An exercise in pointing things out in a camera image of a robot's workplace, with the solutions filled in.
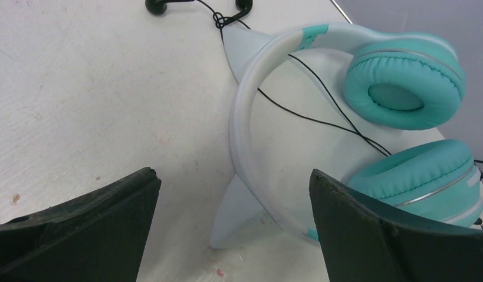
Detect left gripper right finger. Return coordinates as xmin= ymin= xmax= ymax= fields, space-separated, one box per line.
xmin=309 ymin=169 xmax=483 ymax=281

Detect black earbuds cable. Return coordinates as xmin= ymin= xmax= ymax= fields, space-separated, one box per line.
xmin=145 ymin=0 xmax=483 ymax=230

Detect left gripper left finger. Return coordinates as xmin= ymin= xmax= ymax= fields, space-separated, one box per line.
xmin=0 ymin=167 xmax=161 ymax=281

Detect teal cat-ear headphones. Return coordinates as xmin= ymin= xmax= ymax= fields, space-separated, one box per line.
xmin=209 ymin=22 xmax=483 ymax=250

